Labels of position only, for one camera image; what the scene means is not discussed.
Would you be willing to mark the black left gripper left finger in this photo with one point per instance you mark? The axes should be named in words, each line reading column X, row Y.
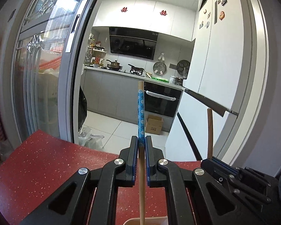
column 89, row 196

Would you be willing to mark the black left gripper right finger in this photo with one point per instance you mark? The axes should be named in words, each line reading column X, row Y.
column 192, row 197

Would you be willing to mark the dark brown wooden chopstick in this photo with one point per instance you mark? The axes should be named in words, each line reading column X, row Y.
column 210, row 133

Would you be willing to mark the blue patterned wooden chopstick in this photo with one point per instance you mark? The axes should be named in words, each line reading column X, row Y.
column 141, row 149

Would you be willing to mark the grey kitchen base cabinets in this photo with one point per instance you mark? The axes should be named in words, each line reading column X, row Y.
column 111, row 94

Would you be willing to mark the beige utensil holder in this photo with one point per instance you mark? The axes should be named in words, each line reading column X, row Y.
column 148, row 221

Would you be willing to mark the plastic bags on floor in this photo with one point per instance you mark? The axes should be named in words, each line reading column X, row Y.
column 89, row 140

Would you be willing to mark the cardboard box on floor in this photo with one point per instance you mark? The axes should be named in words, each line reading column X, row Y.
column 154, row 124

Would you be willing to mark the black built-in oven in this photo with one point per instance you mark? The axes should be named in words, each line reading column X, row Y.
column 161, row 100

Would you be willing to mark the white refrigerator with magnets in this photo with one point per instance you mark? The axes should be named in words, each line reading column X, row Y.
column 217, row 80

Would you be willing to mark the dark hanging round rack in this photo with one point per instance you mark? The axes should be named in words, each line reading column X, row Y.
column 183, row 66

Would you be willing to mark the brown cooking pot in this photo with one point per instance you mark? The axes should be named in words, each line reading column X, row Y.
column 115, row 65

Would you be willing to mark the hanging round steamer rack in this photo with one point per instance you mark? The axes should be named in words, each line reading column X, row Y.
column 159, row 68

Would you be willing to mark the black frying pan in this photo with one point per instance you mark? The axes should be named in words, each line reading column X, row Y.
column 136, row 70

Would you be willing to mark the glass sliding door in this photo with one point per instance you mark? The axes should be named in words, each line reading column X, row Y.
column 45, row 67

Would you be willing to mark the black range hood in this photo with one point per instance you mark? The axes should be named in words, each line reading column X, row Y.
column 133, row 42

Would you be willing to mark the white upper wall cabinets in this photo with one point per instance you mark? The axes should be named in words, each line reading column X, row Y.
column 147, row 15

